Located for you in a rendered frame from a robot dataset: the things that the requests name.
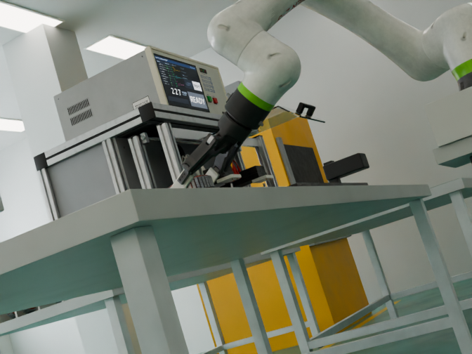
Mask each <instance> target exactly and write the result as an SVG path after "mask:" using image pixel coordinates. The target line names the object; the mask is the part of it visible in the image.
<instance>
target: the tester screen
mask: <svg viewBox="0 0 472 354"><path fill-rule="evenodd" d="M155 59H156V61H157V66H158V68H159V73H160V75H161V78H162V82H163V85H164V89H165V91H166V96H167V98H168V96H173V97H177V98H183V99H186V100H188V101H189V104H185V103H178V102H174V101H170V100H169V98H168V101H169V103H170V104H174V105H181V106H186V107H192V108H196V109H201V110H207V111H209V110H208V109H204V108H200V107H193V106H191V102H190V99H189V96H188V91H189V92H193V93H198V94H202V95H203V92H202V91H198V90H194V89H191V88H186V86H185V82H184V79H187V80H190V81H195V82H198V83H199V78H198V76H197V72H196V69H195V67H192V66H189V65H184V64H182V63H177V62H175V61H172V60H168V59H165V58H161V57H158V56H155ZM170 87H172V88H175V89H180V90H181V93H182V96H176V95H173V94H172V92H171V88H170Z"/></svg>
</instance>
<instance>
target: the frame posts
mask: <svg viewBox="0 0 472 354"><path fill-rule="evenodd" d="M156 127H157V130H158V133H159V137H160V140H161V143H162V147H163V150H164V154H165V157H166V161H167V164H168V166H169V171H170V173H171V177H172V180H173V183H174V182H175V181H176V179H177V178H178V177H179V175H180V174H181V172H182V171H183V169H184V168H183V167H182V166H181V164H182V160H181V156H180V153H179V150H178V146H177V143H176V139H175V137H174V134H173V130H172V127H171V122H162V123H160V124H158V125H156ZM253 138H257V139H258V142H259V145H260V147H258V148H257V147H255V149H256V153H257V156H258V160H259V162H260V165H261V166H264V169H265V172H266V173H267V175H273V176H274V178H272V179H271V180H267V181H266V184H267V186H268V187H279V186H278V183H277V179H276V177H275V173H274V171H273V167H272V164H271V161H270V158H269V155H268V151H267V149H266V145H265V142H264V139H263V136H261V135H258V136H255V137H253ZM127 139H128V141H129V145H130V148H131V153H132V155H133V160H134V162H135V165H136V170H137V172H138V177H139V180H140V184H141V187H142V189H155V188H157V186H156V183H155V179H154V176H153V173H152V169H151V166H150V162H149V159H148V155H147V152H146V149H145V146H144V144H142V140H141V138H140V135H134V136H131V137H129V138H127ZM233 160H234V161H235V162H236V163H237V165H238V166H239V168H240V169H241V171H243V170H245V169H246V168H245V165H244V162H243V159H242V155H241V152H237V154H236V155H235V157H234V159H233Z"/></svg>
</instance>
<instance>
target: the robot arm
mask: <svg viewBox="0 0 472 354"><path fill-rule="evenodd" d="M299 4H300V5H302V6H304V7H306V8H309V9H310V10H312V11H315V12H316V13H319V14H320V15H323V16H324V17H326V18H328V19H330V20H332V21H334V22H335V23H337V24H339V25H340V26H342V27H344V28H346V29H347V30H349V31H350V32H352V33H353V34H355V35H357V36H358V37H360V38H361V39H363V40H364V41H366V42H367V43H368V44H370V45H371V46H373V47H374V48H375V49H377V50H378V51H380V52H381V53H382V54H384V55H385V56H386V57H387V58H389V59H390V60H391V61H393V62H394V63H395V64H396V65H397V66H398V67H399V68H400V69H402V70H403V71H404V72H405V73H406V74H408V75H409V76H410V77H411V78H413V79H415V80H417V81H431V80H434V79H436V78H437V77H439V76H440V75H442V74H443V73H445V72H446V71H448V70H451V73H452V75H453V76H454V78H455V79H456V80H457V83H458V87H459V91H462V90H464V89H467V88H469V87H471V86H472V3H466V4H461V5H458V6H455V7H453V8H451V9H449V10H447V11H445V12H444V13H443V14H442V15H440V16H439V17H438V18H437V19H436V20H435V21H434V23H433V24H432V25H431V26H430V27H428V28H427V29H425V30H424V31H421V30H419V29H417V28H415V27H413V26H411V25H408V24H407V23H405V22H403V21H401V20H399V19H398V18H396V17H394V16H393V15H391V14H390V13H387V12H386V11H385V10H383V9H381V8H379V7H378V6H377V5H375V4H373V3H372V2H371V1H369V0H239V1H238V2H236V3H235V4H233V5H231V6H229V7H228V8H226V9H224V10H223V11H221V12H219V13H217V14H216V15H215V16H214V17H213V18H212V20H211V22H210V23H209V27H208V31H207V36H208V40H209V43H210V45H211V47H212V49H213V50H215V52H217V54H219V55H221V56H223V57H224V58H225V59H227V60H229V61H230V62H231V63H233V64H234V65H236V66H237V67H238V68H240V69H241V71H243V72H244V78H243V80H242V82H241V83H240V85H239V86H238V87H237V89H236V90H235V92H234V93H232V94H229V93H226V96H227V97H228V100H227V101H226V104H225V110H226V112H224V114H223V116H222V117H221V118H220V119H219V121H218V126H219V129H220V131H219V132H218V133H217V134H216V135H215V136H213V135H212V134H211V133H209V134H208V135H207V136H206V138H205V139H204V141H203V142H202V143H201V144H200V145H199V146H198V147H197V148H196V149H195V150H194V151H193V153H192V154H191V155H190V156H189V157H188V158H187V159H186V160H185V161H184V162H183V163H182V164H181V166H182V167H183V168H184V169H183V171H182V172H181V174H180V175H179V177H178V178H177V179H176V181H175V182H174V184H173V185H172V186H171V188H187V186H188V185H189V183H190V182H191V180H192V179H193V178H194V177H195V175H194V173H195V172H196V171H197V170H198V169H200V168H201V167H202V166H203V165H204V164H205V163H207V162H208V161H209V160H210V159H211V158H212V157H216V160H215V162H214V167H213V168H212V167H210V169H209V170H208V171H207V173H206V174H205V175H208V176H211V178H212V181H213V182H214V183H215V182H216V180H217V178H218V177H219V176H220V175H221V176H224V175H225V173H224V172H227V171H228V169H229V167H230V165H231V163H232V161H233V159H234V157H235V155H236V154H237V151H238V150H239V148H240V146H241V145H242V144H243V142H244V141H245V140H246V139H247V137H248V135H249V134H250V133H251V131H252V129H253V130H256V129H258V128H259V126H263V125H264V124H263V121H264V120H265V118H266V117H267V116H268V114H269V113H270V111H271V110H272V109H273V108H274V106H275V105H276V103H277V102H278V100H279V99H280V98H281V97H282V96H283V95H284V94H285V93H286V92H287V91H288V90H289V89H290V88H292V87H293V86H294V85H295V83H296V82H297V81H298V80H299V77H300V74H301V61H300V59H299V56H298V55H297V53H296V52H295V50H294V49H292V48H291V47H290V46H288V45H286V44H284V43H283V42H281V41H280V40H278V39H276V38H275V37H274V36H272V35H271V34H269V33H267V31H268V30H269V29H270V28H271V27H272V26H273V25H274V24H276V23H277V22H278V21H279V20H280V19H281V18H283V17H284V16H285V15H286V14H288V12H290V11H291V10H292V9H294V8H295V7H297V6H298V5H299Z"/></svg>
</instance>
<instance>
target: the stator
mask: <svg viewBox="0 0 472 354"><path fill-rule="evenodd" d="M214 187H215V186H214V182H213V181H212V178H211V176H208V175H199V176H195V177H194V178H193V179H192V180H191V182H190V183H189V185H188V186H187V188H214Z"/></svg>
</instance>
